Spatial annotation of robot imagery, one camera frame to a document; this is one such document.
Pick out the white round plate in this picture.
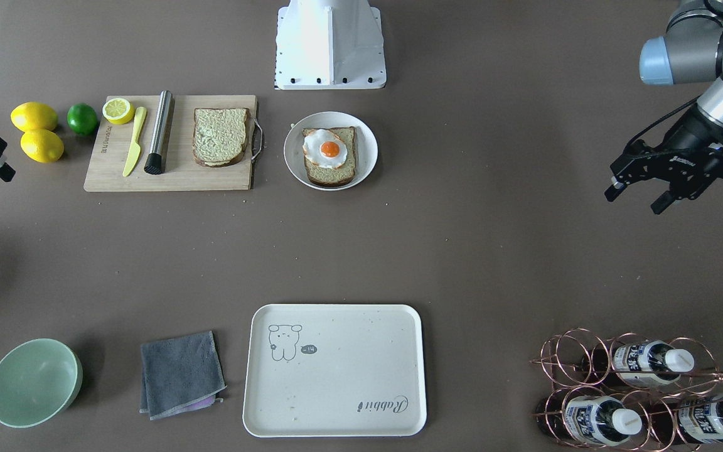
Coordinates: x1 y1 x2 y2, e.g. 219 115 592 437
283 111 378 191

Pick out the whole lemon upper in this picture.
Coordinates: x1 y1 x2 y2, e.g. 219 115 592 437
9 101 58 132

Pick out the fried egg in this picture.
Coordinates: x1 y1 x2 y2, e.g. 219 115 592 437
302 129 349 169

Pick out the bread slice under egg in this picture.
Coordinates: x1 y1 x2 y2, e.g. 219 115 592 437
302 126 356 188

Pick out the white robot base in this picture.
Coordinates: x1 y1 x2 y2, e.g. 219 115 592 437
274 1 387 90

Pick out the whole lemon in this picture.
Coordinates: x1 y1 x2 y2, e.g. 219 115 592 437
20 129 64 163
9 101 58 132

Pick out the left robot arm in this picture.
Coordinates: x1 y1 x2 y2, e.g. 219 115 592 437
605 1 723 214

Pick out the half lemon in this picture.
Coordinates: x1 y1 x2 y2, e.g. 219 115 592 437
102 97 137 125

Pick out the mint green bowl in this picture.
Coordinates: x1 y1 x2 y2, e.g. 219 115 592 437
0 338 83 429

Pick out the whole lemon lower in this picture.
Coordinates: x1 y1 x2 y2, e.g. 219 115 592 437
20 129 64 163

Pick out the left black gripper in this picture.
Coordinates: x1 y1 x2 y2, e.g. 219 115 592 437
604 107 723 215

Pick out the yellow plastic knife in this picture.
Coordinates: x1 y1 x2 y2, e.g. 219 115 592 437
122 106 147 177

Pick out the green lime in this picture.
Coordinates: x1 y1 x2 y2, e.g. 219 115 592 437
67 103 99 136

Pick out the tea bottle front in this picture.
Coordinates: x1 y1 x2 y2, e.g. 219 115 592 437
532 386 645 448

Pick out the grey folded cloth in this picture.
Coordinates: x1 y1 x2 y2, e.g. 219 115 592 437
139 331 227 421

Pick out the tea bottle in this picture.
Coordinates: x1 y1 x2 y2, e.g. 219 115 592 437
532 386 645 448
649 395 723 444
575 340 695 391

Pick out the cream rabbit tray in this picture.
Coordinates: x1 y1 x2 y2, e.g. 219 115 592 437
243 304 428 438

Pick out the copper wire bottle rack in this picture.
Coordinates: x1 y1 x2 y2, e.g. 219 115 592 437
532 328 723 451

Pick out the bamboo cutting board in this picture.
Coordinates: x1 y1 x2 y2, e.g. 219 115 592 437
83 94 258 192

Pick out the steel muddler black tip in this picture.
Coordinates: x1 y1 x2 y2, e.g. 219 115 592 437
144 90 173 175

